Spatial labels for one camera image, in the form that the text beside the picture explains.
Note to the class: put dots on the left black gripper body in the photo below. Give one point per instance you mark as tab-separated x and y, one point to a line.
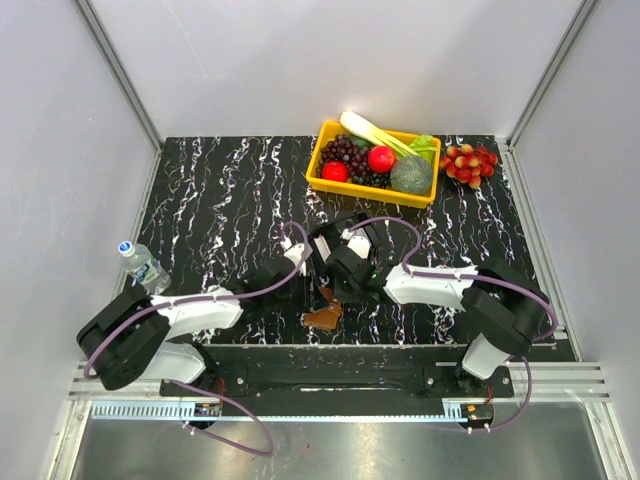
299	296

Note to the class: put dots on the aluminium frame rail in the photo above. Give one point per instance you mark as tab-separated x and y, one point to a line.
517	384

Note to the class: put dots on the red apple back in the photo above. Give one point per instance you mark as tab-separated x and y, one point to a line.
381	159

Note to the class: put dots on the green netted melon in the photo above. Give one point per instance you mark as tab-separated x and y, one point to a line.
412	175

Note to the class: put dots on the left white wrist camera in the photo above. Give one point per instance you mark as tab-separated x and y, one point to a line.
298	254

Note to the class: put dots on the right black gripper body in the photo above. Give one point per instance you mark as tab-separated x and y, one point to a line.
346	292

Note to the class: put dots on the yellow plastic basket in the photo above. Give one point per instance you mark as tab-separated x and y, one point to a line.
328	131

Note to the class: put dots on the clear plastic water bottle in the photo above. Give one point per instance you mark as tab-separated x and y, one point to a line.
137	261

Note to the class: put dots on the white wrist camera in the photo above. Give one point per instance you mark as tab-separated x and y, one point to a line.
298	254
358	242

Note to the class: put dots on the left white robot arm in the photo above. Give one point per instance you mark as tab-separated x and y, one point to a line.
131	338

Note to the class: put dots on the dark purple grape bunch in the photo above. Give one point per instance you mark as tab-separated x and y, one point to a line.
356	160

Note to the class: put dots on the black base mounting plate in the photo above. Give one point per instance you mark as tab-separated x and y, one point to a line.
429	370

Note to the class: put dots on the brown leather card holder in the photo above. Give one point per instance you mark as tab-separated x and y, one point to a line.
327	318

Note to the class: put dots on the green cucumber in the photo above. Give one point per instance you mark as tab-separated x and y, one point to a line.
360	142

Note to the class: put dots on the red apple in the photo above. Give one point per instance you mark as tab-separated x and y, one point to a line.
335	171
381	159

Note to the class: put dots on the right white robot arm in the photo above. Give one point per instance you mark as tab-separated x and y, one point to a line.
507	312

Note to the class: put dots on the black card box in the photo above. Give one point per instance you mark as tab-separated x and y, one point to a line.
326	238

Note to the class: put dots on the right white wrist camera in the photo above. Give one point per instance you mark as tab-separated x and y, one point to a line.
358	242

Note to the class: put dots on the red cherry cluster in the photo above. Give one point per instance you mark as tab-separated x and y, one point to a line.
469	165

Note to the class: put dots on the red apple front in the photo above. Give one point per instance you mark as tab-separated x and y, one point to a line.
335	171

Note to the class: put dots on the white green leek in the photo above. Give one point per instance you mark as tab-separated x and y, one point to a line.
360	127

